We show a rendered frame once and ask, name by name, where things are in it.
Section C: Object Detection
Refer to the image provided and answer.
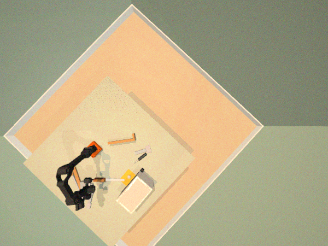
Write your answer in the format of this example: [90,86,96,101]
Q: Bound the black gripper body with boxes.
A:
[79,178,92,200]

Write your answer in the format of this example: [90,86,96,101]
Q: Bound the beige cabinet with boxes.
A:
[116,168,154,214]

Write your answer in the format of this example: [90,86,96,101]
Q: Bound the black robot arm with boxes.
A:
[56,145,97,211]

